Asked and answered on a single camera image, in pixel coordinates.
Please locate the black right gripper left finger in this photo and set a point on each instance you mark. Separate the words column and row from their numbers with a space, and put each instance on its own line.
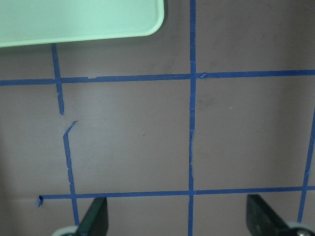
column 95, row 221

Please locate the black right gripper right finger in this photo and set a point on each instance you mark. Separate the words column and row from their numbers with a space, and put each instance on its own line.
column 262, row 220

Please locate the mint green plastic tray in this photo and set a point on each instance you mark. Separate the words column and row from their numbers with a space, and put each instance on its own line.
column 32, row 22

